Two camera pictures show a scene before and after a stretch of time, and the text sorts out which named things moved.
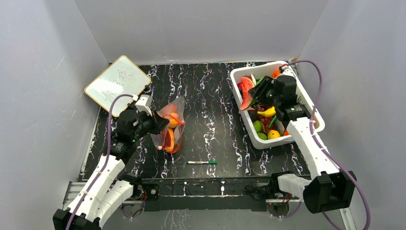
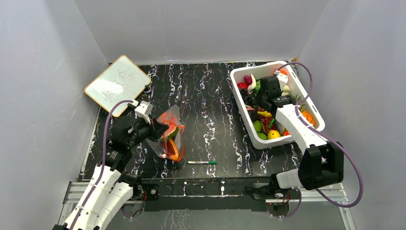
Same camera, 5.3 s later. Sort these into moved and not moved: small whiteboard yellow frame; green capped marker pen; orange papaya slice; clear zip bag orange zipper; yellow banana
Moved: clear zip bag orange zipper; orange papaya slice
Not moved: yellow banana; small whiteboard yellow frame; green capped marker pen
